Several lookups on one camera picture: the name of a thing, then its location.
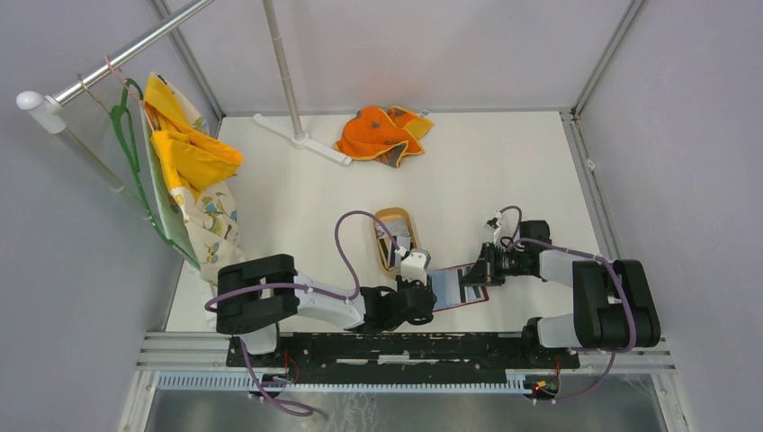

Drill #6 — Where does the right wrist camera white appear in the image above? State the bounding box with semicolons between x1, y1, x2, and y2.
485;211;504;247

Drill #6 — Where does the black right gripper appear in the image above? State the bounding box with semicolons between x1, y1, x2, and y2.
459;242;528;287

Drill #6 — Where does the purple cable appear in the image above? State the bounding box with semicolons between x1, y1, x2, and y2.
203;210;407;418
497;204;638;405

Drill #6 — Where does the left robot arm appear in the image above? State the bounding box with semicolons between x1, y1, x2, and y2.
204;249;436;367

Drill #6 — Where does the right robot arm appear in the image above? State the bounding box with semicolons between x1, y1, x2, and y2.
460;220;661;367

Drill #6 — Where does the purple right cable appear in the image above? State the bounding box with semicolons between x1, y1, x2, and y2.
497;204;638;405

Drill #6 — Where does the yellow patterned hanging cloth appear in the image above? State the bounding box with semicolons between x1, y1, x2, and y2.
144;73;245;285

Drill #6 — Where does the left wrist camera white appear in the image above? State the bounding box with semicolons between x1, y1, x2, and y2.
396;248;431;291

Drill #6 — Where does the white rack stand base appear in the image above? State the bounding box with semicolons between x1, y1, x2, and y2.
253;113;353;167

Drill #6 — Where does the vertical metal pole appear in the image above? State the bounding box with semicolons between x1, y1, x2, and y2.
262;0;306;135

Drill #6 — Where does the red leather card holder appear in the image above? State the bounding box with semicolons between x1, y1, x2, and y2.
429;265;489;312

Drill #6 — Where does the orange yellow cloth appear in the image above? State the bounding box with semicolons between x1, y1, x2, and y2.
334;105;435;168

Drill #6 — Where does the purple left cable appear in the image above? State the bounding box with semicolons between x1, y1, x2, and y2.
203;210;407;418

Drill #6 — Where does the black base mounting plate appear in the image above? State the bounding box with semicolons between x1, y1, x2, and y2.
226;332;580;384

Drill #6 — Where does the silver VIP card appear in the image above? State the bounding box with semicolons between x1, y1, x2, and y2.
375;218;411;239

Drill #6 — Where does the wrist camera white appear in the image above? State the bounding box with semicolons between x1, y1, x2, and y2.
485;211;504;247
396;248;431;291

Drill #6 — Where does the white card black stripe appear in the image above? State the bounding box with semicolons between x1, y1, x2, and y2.
457;267;489;304

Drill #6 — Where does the metal hanging rail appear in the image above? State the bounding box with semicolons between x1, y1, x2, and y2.
15;0;213;135

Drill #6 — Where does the green clothes hanger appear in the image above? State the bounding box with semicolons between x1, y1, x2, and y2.
110;78;200;270

